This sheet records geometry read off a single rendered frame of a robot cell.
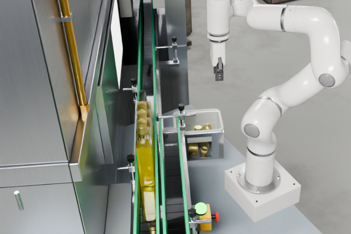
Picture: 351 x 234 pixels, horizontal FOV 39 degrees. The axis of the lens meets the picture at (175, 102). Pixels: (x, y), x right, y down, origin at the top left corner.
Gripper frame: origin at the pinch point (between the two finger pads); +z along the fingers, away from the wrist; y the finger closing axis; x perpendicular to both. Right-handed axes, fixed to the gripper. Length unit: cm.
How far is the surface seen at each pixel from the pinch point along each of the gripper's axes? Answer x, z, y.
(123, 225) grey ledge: -39, 31, 46
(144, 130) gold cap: -29.3, 5.5, 26.5
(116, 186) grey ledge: -42, 31, 26
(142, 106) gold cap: -29.7, 3.2, 15.2
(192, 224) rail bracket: -15, 23, 55
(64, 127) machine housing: -45, -30, 70
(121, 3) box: -43, 10, -102
